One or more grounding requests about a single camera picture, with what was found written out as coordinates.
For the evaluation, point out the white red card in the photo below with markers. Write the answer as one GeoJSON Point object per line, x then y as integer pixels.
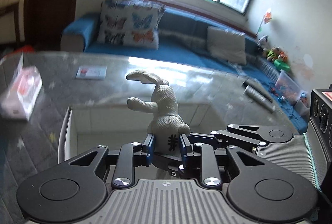
{"type": "Point", "coordinates": [91, 72]}

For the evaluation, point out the small clear toy box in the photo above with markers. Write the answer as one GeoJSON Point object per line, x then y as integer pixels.
{"type": "Point", "coordinates": [302, 105]}

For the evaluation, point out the pile of colourful toys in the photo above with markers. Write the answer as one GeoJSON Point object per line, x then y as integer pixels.
{"type": "Point", "coordinates": [273, 55]}

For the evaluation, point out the blue sofa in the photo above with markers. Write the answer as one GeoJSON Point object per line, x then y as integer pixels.
{"type": "Point", "coordinates": [193, 72]}

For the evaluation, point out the clear plastic toy bin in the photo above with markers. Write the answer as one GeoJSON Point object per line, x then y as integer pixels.
{"type": "Point", "coordinates": [288, 88]}

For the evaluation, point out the butterfly print pillow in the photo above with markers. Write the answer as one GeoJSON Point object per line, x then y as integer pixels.
{"type": "Point", "coordinates": [130, 23]}

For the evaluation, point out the black camera box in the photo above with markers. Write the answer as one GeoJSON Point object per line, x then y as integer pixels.
{"type": "Point", "coordinates": [320, 113]}

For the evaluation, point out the white storage box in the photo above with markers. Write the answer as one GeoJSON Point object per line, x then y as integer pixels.
{"type": "Point", "coordinates": [84, 127]}

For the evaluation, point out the tissue pack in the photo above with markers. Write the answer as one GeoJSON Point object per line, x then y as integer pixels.
{"type": "Point", "coordinates": [18, 100]}

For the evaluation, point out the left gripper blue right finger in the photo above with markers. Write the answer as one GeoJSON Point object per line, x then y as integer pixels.
{"type": "Point", "coordinates": [185, 150]}

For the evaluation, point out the grey knitted plush rabbit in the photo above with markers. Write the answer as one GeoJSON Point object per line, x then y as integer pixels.
{"type": "Point", "coordinates": [167, 125]}

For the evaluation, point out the plain grey cushion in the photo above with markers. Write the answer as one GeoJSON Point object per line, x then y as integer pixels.
{"type": "Point", "coordinates": [226, 44]}

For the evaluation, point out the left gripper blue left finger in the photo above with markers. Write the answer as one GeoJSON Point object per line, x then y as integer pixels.
{"type": "Point", "coordinates": [148, 148]}

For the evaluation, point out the grey remote control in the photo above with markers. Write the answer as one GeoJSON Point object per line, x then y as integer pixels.
{"type": "Point", "coordinates": [259, 98]}

